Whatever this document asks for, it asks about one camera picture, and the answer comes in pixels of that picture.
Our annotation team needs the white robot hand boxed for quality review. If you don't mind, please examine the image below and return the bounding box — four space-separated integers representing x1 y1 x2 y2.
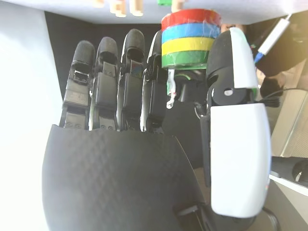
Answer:
41 27 280 231

